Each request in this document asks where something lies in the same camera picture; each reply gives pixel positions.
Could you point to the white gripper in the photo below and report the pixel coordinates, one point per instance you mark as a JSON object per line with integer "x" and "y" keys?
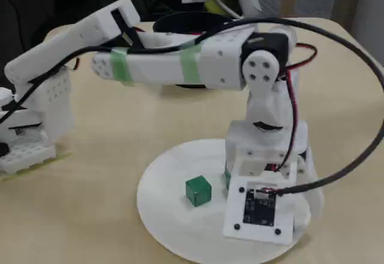
{"x": 240, "y": 152}

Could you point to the green cube block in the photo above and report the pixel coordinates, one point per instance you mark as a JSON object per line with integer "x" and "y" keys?
{"x": 227, "y": 183}
{"x": 198, "y": 192}

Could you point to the white paper plate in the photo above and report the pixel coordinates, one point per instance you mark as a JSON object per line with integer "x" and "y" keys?
{"x": 168, "y": 216}

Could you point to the black pot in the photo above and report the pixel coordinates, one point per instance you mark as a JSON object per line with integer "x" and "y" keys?
{"x": 180, "y": 24}

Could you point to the green tape strip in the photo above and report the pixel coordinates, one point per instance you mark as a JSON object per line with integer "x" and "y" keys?
{"x": 121, "y": 66}
{"x": 189, "y": 66}

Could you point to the dark garment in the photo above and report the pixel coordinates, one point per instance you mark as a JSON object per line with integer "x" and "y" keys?
{"x": 45, "y": 6}

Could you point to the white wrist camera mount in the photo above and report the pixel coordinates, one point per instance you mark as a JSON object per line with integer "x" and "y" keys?
{"x": 237, "y": 216}

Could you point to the yellow-green robot base plate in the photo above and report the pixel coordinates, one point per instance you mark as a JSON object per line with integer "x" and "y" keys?
{"x": 64, "y": 156}

